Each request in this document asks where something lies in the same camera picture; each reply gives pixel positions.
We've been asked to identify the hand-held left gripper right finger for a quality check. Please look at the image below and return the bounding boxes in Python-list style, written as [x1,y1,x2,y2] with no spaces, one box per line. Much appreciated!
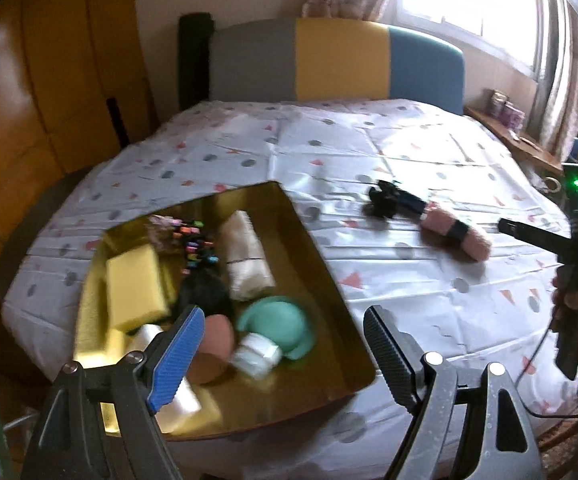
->
[363,304,550,480]

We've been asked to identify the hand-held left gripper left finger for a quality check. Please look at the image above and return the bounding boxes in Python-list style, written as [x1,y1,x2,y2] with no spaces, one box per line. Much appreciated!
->
[21,304,207,480]

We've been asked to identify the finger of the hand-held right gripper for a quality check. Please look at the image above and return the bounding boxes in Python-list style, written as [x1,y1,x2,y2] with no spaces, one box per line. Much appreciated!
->
[498,217,570,266]

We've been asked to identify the brown makeup sponge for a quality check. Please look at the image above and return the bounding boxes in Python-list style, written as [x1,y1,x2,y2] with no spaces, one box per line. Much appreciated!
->
[186,314,236,386]

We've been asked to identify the white foam block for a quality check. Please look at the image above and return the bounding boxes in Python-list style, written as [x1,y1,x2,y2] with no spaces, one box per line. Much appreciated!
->
[125,324,204,433]

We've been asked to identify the black hairpiece with coloured beads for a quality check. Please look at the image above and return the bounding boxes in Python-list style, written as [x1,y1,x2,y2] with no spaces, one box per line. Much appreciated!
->
[169,216,234,333]

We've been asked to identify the gold box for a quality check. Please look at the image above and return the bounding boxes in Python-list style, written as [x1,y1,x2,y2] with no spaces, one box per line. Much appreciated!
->
[71,181,377,443]

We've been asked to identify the yellow sponge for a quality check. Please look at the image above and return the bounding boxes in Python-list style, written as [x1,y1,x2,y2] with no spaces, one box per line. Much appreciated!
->
[105,244,176,336]

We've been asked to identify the pink towel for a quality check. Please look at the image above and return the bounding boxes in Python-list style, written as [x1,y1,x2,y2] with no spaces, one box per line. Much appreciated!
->
[420,201,494,262]

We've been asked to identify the pink scrunchie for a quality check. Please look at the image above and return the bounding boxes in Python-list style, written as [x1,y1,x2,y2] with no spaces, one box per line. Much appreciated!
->
[146,214,180,248]

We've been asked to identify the white tape roll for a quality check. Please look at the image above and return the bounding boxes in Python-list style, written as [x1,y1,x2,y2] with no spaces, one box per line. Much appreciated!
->
[231,332,282,378]

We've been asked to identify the wooden shelf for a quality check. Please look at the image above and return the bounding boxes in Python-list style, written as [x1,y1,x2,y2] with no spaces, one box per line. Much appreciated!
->
[464,105,570,171]

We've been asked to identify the cream rolled towel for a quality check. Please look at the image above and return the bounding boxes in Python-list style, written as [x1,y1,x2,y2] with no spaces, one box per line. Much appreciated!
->
[218,210,277,302]

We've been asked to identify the blue tissue pack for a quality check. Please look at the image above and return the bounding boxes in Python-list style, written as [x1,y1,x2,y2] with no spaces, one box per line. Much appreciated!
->
[399,192,427,216]

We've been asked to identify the purple boxes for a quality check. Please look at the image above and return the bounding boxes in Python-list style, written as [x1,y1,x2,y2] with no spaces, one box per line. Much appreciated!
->
[489,89,526,131]

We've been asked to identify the black scrunchie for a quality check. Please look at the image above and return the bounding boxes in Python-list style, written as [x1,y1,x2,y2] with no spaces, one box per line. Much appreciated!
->
[368,179,410,220]

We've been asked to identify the woven mat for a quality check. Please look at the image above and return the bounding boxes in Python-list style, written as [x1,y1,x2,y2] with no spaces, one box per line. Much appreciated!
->
[539,420,578,456]

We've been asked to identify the window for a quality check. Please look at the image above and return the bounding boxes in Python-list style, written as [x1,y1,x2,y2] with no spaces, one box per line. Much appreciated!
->
[394,0,560,78]

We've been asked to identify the grey yellow blue headboard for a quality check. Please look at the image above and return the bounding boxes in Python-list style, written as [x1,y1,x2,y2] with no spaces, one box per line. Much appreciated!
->
[209,17,466,116]

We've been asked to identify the black roll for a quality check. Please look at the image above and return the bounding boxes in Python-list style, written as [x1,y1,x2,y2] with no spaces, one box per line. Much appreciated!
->
[178,12,216,111]

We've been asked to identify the wooden wardrobe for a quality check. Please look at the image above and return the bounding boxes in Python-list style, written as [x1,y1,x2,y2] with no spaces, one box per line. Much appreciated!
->
[0,0,160,281]

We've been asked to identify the black cable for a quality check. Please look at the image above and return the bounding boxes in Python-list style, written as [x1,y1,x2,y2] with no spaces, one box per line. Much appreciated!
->
[514,310,578,420]

